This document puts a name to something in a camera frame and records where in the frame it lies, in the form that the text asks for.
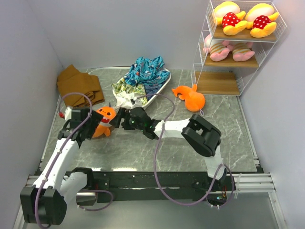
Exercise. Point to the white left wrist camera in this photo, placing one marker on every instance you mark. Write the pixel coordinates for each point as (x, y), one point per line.
(66, 115)

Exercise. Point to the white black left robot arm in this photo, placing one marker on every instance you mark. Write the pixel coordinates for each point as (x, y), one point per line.
(45, 201)

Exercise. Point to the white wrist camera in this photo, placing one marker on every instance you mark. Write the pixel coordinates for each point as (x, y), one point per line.
(135, 102)
(66, 115)

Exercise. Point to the white wire wooden shelf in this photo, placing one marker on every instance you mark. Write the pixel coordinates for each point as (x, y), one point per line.
(235, 39)

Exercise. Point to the blue patterned cloth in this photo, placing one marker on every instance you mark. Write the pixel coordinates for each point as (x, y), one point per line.
(150, 73)

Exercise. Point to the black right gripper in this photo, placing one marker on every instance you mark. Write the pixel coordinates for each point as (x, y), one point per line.
(122, 113)

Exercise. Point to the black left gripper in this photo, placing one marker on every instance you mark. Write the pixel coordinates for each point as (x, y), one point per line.
(95, 119)

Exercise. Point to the orange fox plush toy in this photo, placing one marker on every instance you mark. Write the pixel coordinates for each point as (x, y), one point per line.
(108, 113)

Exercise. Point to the green white patterned cloth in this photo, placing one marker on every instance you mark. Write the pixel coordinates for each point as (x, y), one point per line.
(124, 92)

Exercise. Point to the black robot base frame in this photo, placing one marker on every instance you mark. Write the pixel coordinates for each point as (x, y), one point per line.
(129, 186)

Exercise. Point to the brown folded cloth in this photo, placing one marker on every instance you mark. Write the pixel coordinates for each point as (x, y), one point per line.
(72, 80)

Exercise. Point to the yellow plush red dotted dress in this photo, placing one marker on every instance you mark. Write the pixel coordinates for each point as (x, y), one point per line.
(261, 20)

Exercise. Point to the white plastic laundry basket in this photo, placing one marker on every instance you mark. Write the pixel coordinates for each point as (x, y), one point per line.
(158, 91)

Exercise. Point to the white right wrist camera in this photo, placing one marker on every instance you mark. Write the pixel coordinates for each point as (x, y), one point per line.
(135, 102)

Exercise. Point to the orange whale plush toy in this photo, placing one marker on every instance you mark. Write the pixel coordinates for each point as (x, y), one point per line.
(193, 100)

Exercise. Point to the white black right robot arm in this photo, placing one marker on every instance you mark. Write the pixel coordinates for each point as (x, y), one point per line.
(201, 135)

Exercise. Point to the pink pig plush striped shirt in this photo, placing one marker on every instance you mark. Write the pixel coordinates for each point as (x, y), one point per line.
(217, 49)

